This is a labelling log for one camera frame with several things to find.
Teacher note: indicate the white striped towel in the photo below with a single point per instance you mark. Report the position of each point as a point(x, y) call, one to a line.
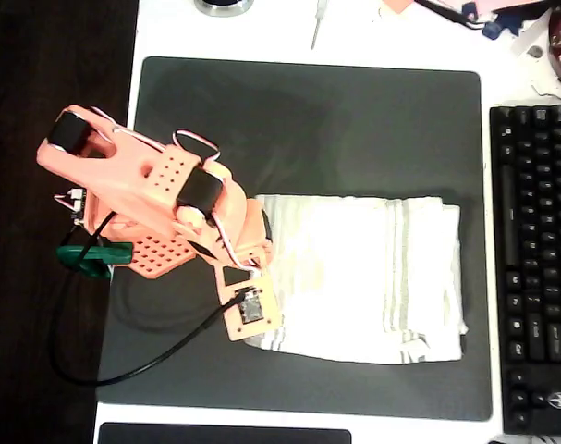
point(354, 277)

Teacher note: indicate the white slim screwdriver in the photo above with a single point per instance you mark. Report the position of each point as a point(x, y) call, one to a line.
point(318, 18)

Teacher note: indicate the salmon pink robot arm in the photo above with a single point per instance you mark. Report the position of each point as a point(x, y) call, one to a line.
point(132, 185)

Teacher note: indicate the blue plastic object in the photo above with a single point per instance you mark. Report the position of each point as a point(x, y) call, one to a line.
point(491, 30)

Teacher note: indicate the small motor control board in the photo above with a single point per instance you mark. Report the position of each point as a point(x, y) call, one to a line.
point(76, 201)

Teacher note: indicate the salmon pink gripper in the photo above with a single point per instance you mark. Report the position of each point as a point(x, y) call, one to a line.
point(262, 228)

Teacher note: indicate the black computer keyboard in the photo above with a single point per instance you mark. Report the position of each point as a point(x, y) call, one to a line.
point(534, 277)

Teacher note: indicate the round metal object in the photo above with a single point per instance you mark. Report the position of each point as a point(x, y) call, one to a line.
point(222, 10)

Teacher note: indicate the pink paper sheet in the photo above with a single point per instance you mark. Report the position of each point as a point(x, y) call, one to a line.
point(506, 3)

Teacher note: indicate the black flat device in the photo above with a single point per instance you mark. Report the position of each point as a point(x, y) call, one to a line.
point(215, 437)

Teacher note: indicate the dark grey desk mat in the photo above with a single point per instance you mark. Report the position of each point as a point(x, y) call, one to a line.
point(308, 115)

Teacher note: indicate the pink perforated base plate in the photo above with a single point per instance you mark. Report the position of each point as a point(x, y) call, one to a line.
point(160, 259)

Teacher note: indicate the small grey round coin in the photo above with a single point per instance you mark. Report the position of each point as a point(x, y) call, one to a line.
point(535, 51)

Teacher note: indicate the green table clamp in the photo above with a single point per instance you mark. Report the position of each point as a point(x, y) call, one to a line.
point(100, 254)

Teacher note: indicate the pink wrist camera mount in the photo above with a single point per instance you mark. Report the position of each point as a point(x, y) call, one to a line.
point(234, 324)

